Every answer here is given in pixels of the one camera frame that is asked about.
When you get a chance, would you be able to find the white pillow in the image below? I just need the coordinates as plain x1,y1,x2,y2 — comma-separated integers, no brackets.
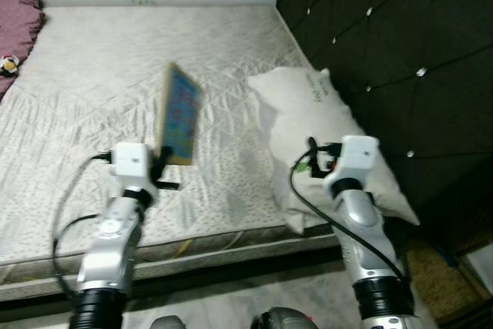
246,67,421,235

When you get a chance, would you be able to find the colourful picture book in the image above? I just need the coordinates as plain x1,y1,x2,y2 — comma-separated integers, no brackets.
156,62,203,166

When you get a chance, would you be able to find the white quilted mattress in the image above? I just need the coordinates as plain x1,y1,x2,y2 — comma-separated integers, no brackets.
0,4,363,304

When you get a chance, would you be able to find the black tufted headboard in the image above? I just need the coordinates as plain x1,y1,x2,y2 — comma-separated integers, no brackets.
275,0,493,257

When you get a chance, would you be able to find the grey robot right leg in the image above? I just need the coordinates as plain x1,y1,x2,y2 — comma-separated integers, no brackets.
253,307,321,329

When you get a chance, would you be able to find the brown woven floor mat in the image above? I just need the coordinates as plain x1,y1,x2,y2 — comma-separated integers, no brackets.
404,239,483,327

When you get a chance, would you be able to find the purple cartoon print blanket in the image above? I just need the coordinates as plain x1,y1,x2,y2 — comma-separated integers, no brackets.
0,0,45,100

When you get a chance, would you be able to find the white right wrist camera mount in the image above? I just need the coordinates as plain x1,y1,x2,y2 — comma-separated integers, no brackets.
324,136,381,191

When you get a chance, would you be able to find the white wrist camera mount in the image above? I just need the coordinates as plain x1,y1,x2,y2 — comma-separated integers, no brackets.
111,143,155,191
324,136,381,191

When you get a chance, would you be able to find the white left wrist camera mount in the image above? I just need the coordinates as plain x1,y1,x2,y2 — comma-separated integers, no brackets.
111,143,155,191

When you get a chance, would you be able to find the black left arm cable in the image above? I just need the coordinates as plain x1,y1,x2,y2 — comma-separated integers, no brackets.
51,152,115,299

